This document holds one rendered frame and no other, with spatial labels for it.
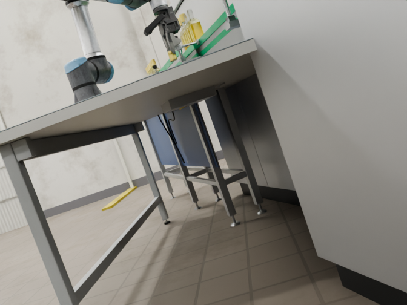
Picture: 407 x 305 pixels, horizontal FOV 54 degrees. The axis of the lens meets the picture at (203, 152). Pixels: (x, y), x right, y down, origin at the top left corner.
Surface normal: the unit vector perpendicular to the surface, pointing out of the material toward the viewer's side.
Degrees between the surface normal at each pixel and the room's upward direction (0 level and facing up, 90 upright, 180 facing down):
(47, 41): 90
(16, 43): 90
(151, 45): 90
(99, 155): 90
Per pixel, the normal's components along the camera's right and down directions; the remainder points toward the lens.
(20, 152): -0.08, 0.11
